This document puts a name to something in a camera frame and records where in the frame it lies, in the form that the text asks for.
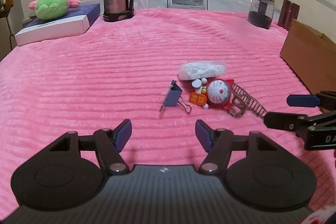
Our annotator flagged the red Doraemon toy figure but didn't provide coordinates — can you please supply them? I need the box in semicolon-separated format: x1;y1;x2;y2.
189;78;235;110

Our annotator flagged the blue binder clip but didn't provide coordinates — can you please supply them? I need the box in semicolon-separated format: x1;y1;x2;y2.
159;80;192;114

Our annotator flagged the clear box of floss picks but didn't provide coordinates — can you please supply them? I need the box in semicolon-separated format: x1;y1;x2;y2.
178;60;227;81

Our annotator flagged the metal spring holder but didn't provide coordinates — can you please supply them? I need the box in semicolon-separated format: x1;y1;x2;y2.
228;84;267;118

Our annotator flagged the brown cardboard box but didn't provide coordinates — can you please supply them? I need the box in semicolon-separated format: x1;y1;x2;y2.
280;20;336;93

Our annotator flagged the clear plastic sheet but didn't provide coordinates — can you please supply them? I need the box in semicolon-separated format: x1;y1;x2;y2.
274;0;336;41

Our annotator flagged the pink ribbed blanket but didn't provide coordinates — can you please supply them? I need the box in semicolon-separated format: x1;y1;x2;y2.
1;9;335;218

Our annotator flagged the dark red canister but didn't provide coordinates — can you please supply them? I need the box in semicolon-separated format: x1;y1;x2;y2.
277;0;300;31

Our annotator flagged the clear dark grinder jar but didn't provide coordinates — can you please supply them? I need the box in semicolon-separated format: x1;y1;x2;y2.
248;0;274;30

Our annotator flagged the blue and white flat box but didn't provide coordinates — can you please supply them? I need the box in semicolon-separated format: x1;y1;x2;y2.
15;3;101;46

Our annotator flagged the green and pink plush toy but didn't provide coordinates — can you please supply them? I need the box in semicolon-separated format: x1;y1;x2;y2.
29;0;81;20

